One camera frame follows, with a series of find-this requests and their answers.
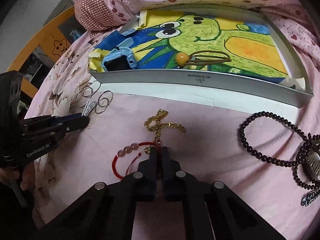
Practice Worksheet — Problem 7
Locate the pink bed sheet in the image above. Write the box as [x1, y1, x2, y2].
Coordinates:
[25, 33, 319, 239]

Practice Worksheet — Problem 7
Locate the red string bead bracelet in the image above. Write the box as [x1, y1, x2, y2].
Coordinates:
[111, 141, 162, 180]

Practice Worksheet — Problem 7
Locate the yellow wooden bed frame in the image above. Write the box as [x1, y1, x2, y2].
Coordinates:
[8, 6, 74, 98]

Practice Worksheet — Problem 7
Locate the light blue kids smartwatch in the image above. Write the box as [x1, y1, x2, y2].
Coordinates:
[101, 37, 138, 72]

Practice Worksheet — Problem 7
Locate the rhinestone hair pin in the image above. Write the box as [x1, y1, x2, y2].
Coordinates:
[300, 189, 320, 207]

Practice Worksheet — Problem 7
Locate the person's left hand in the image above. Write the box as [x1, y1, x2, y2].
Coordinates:
[1, 162, 35, 191]

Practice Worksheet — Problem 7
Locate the green cartoon drawing paper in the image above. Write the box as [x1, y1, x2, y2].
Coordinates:
[88, 10, 290, 83]

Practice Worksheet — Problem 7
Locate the amber bead cord necklace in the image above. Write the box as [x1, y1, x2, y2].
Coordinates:
[175, 50, 232, 68]

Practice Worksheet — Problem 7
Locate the grey shallow box tray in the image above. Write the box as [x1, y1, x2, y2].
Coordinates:
[89, 4, 313, 107]

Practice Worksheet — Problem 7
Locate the silver hair clip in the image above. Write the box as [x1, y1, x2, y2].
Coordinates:
[304, 151, 320, 180]

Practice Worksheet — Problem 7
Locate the dark bead necklace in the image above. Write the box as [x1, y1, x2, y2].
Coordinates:
[238, 111, 320, 191]

